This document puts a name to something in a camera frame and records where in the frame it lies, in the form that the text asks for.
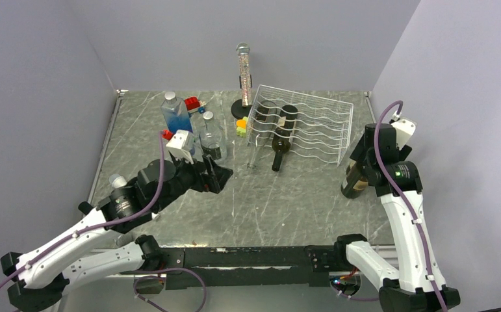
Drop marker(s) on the white handheld microphone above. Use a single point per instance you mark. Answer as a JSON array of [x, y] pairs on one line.
[[117, 181]]

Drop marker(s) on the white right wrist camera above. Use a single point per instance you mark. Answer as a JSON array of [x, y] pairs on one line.
[[405, 129]]

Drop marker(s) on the black microphone stand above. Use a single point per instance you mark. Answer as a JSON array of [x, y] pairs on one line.
[[242, 107]]

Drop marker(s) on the clear bottle dark label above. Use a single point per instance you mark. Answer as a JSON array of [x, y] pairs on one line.
[[212, 138]]

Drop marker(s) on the yellow green toy blocks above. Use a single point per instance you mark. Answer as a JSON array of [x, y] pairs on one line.
[[241, 127]]

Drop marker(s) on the glitter microphone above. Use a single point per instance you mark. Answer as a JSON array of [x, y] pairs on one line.
[[243, 52]]

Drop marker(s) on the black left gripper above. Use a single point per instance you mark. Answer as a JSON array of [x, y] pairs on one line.
[[217, 175]]

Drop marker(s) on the dark green wine bottle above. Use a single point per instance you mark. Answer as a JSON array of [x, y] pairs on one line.
[[281, 141]]

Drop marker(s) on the red toy block car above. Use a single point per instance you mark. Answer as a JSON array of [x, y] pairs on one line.
[[194, 105]]

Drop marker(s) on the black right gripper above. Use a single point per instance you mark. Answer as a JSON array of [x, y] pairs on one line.
[[359, 153]]

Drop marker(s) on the tall blue square bottle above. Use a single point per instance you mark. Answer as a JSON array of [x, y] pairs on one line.
[[175, 113]]

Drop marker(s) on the white wire wine rack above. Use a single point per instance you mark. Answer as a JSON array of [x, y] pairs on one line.
[[323, 127]]

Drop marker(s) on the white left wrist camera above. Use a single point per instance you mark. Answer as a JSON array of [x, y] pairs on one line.
[[180, 145]]

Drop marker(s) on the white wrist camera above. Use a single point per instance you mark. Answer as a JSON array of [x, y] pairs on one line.
[[405, 129], [180, 145]]

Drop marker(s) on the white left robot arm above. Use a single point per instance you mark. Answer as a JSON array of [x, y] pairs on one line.
[[43, 276]]

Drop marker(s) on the green wine bottle brown label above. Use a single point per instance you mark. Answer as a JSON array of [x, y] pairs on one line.
[[355, 182]]

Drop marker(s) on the clear glass wine bottle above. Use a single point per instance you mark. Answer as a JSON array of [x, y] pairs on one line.
[[262, 123]]

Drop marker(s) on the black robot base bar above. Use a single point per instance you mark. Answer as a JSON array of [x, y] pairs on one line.
[[312, 265]]

